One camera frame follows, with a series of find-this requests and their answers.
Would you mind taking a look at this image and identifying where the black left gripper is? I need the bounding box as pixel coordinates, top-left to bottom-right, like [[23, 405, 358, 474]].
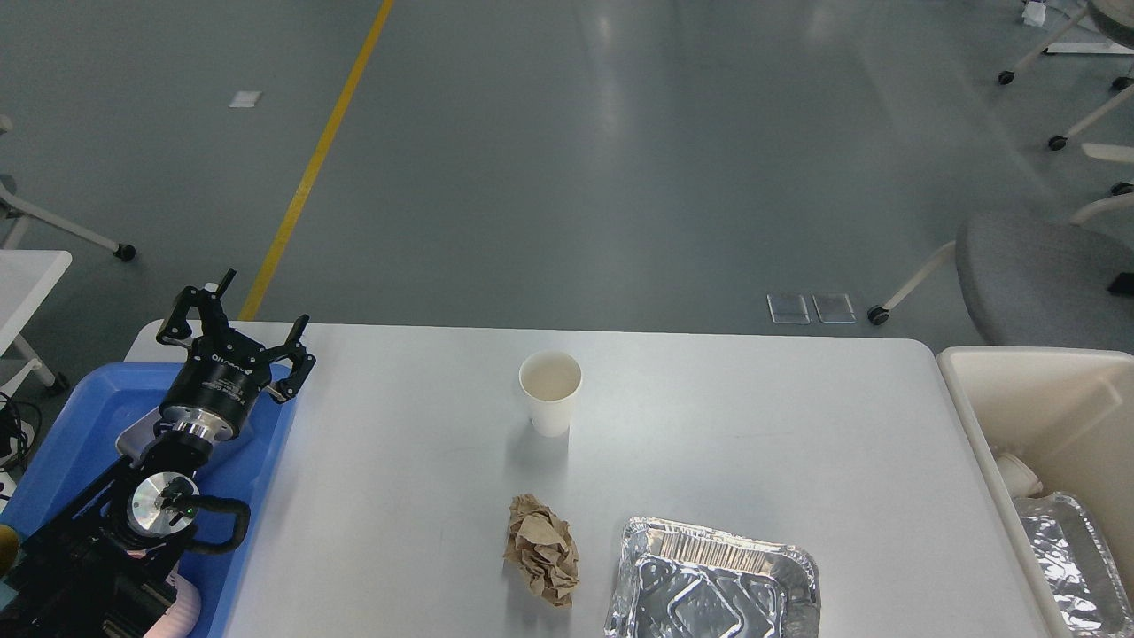
[[155, 269, 316, 441]]

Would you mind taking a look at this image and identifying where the pink ribbed mug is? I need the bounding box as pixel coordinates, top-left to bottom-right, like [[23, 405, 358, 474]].
[[152, 573, 201, 637]]

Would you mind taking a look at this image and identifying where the white paper cup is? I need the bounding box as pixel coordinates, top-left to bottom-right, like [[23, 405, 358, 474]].
[[518, 350, 584, 439]]

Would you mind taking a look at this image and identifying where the aluminium foil tray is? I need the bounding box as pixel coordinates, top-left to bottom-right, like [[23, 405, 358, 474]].
[[604, 517, 821, 637]]

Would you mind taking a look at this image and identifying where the stainless steel square dish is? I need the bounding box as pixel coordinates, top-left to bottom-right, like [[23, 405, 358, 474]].
[[116, 411, 159, 467]]

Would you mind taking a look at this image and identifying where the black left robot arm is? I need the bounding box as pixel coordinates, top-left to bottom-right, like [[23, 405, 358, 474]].
[[3, 270, 315, 637]]

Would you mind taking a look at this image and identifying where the blue plastic tray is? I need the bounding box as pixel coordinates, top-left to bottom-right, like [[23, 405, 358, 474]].
[[3, 361, 296, 637]]

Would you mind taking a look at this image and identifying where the white side table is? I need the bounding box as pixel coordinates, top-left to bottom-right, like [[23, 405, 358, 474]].
[[1, 249, 71, 395]]

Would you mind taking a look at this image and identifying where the white paper on floor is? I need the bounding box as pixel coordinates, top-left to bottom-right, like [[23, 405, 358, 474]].
[[228, 90, 263, 109]]

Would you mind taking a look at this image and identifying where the crumpled brown paper ball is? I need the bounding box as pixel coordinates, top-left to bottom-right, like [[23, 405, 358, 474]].
[[502, 494, 579, 607]]

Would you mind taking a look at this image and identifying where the left floor outlet plate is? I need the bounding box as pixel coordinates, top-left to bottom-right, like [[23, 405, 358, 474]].
[[765, 294, 812, 324]]

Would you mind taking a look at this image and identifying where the floor outlet plate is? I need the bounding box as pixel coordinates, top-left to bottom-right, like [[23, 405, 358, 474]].
[[812, 294, 856, 324], [765, 294, 812, 324]]

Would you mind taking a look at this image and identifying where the right floor outlet plate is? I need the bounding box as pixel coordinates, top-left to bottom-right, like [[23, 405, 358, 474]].
[[812, 294, 856, 324]]

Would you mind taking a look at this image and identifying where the grey office chair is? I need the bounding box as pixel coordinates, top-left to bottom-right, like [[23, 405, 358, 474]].
[[868, 213, 1133, 354]]

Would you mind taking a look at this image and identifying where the small white cup in bin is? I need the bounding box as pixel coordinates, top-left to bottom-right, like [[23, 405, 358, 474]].
[[995, 453, 1046, 497]]

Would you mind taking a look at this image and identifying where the white plastic bin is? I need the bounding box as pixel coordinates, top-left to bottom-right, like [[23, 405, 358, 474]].
[[938, 346, 1131, 637]]

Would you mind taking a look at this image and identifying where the white chair legs top right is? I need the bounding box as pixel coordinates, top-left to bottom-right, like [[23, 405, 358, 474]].
[[997, 0, 1134, 227]]

